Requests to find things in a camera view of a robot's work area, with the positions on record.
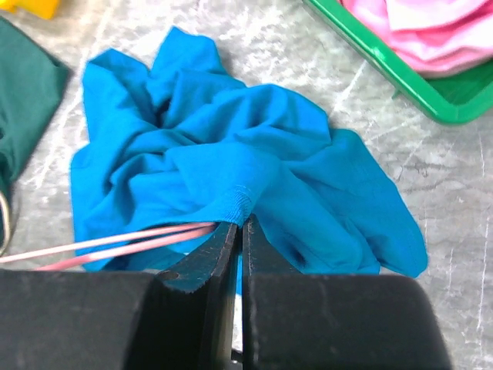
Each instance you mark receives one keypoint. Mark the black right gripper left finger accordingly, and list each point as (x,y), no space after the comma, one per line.
(180,318)

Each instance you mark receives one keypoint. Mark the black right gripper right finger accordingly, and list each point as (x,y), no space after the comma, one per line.
(325,321)

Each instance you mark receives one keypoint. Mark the pink wire hanger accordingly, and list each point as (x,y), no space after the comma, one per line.
(118,245)

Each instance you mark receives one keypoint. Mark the teal blue t shirt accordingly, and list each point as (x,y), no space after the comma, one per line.
(183,141)

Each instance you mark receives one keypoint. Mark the pink t shirt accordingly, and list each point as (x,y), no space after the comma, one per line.
(435,38)

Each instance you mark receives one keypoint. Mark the green plastic tray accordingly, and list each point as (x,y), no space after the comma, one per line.
(452,100)

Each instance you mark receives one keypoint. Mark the dark green shorts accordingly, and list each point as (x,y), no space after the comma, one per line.
(32,87)

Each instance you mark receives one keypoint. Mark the yellow plastic tray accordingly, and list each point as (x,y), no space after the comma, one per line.
(44,9)

